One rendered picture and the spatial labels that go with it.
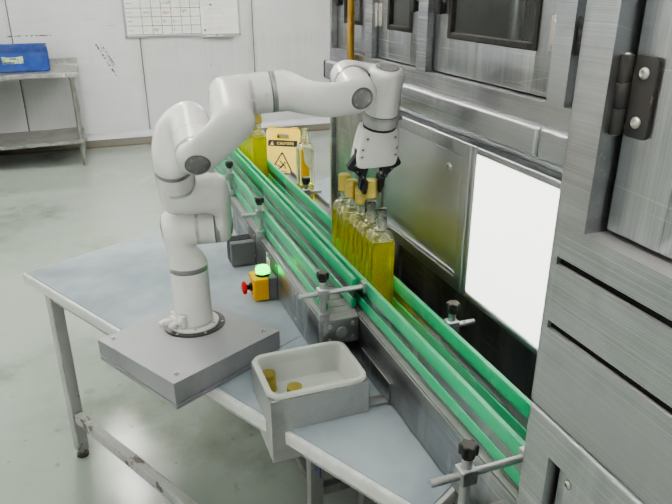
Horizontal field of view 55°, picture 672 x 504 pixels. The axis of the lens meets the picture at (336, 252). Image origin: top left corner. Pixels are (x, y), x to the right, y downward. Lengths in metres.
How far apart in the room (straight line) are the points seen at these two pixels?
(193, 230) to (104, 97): 5.82
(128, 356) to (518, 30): 1.11
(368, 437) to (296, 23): 6.52
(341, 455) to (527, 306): 0.47
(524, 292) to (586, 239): 0.70
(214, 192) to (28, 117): 5.97
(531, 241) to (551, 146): 0.18
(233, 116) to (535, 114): 0.56
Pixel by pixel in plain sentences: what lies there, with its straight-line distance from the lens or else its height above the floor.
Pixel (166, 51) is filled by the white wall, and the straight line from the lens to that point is 7.32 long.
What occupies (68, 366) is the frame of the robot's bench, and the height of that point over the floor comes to 0.40.
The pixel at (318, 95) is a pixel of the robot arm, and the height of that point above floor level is 1.42.
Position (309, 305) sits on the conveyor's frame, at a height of 0.88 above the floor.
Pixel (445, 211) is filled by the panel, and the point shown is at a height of 1.14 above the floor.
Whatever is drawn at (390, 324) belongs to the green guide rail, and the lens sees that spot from 1.44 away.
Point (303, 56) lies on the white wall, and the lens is 7.64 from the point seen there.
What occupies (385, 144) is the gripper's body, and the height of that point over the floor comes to 1.29.
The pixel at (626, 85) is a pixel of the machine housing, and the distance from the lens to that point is 0.54.
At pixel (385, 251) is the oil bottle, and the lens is 1.51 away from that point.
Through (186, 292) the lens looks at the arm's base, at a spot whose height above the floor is 0.92.
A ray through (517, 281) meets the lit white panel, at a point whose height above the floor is 1.10.
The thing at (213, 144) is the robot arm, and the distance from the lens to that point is 1.30.
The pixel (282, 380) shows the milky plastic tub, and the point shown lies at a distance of 1.53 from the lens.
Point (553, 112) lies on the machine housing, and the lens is 1.19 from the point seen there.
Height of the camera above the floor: 1.62
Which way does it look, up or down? 23 degrees down
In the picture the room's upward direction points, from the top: straight up
